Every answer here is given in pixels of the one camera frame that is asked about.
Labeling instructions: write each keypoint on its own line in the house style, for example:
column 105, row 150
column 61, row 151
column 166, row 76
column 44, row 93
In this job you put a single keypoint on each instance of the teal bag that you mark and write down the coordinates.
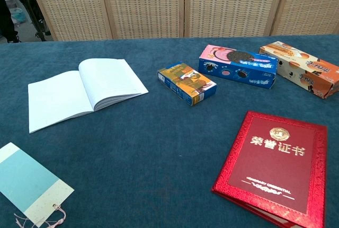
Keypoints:
column 18, row 16

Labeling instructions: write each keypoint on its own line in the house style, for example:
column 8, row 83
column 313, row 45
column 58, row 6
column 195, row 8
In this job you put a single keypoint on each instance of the dark blue table cover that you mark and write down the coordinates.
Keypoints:
column 159, row 145

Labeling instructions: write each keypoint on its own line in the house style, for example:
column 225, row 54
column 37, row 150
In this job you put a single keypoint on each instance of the blue pink cookie box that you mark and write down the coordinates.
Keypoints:
column 238, row 69

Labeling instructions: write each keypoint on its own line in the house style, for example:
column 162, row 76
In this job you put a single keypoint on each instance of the red certificate folder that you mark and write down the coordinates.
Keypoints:
column 272, row 164

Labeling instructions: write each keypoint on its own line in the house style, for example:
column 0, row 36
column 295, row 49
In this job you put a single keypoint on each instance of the yellow blue snack box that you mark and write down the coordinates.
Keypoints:
column 185, row 82

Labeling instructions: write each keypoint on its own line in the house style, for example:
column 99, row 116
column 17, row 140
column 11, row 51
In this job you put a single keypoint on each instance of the black tripod stand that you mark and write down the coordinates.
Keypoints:
column 40, row 27

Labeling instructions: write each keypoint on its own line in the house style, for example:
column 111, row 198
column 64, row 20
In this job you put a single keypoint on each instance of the orange cream biscuit box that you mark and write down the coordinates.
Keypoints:
column 304, row 69

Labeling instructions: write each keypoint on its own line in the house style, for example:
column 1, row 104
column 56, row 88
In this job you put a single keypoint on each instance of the person's dark trouser leg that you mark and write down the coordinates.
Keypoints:
column 5, row 18

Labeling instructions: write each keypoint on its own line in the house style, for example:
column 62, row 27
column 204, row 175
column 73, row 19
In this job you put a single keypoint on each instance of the open white notebook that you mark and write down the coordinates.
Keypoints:
column 58, row 100

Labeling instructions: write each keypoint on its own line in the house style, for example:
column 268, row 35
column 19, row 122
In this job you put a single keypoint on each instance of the blue bookmark with pink tassel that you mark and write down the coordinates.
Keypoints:
column 23, row 180

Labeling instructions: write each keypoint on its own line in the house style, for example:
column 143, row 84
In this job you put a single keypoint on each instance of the wicker folding screen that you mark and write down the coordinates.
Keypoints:
column 145, row 5

